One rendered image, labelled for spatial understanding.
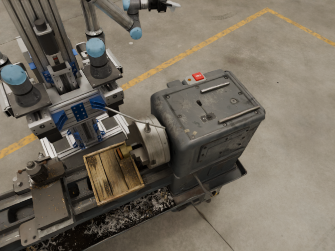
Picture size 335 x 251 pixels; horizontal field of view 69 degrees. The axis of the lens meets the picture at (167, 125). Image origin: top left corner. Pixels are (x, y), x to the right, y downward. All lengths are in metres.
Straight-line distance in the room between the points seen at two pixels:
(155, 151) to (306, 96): 2.74
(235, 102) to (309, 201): 1.64
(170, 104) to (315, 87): 2.80
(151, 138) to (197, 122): 0.28
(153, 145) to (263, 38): 3.46
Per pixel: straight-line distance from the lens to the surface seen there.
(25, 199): 1.77
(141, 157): 1.41
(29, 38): 1.71
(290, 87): 3.76
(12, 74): 1.64
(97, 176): 1.65
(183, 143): 1.31
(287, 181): 2.89
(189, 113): 1.41
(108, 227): 1.88
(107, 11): 1.52
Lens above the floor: 2.36
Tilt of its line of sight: 55 degrees down
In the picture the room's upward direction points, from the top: 3 degrees clockwise
